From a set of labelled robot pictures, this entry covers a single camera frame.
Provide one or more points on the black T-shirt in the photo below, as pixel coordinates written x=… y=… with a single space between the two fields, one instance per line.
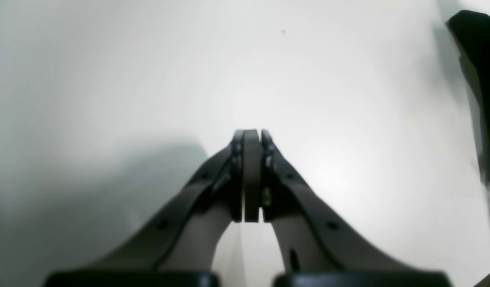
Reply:
x=471 y=31

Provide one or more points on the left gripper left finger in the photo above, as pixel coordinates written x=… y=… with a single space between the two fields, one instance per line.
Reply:
x=183 y=235

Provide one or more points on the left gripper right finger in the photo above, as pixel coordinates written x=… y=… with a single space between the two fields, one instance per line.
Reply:
x=311 y=236

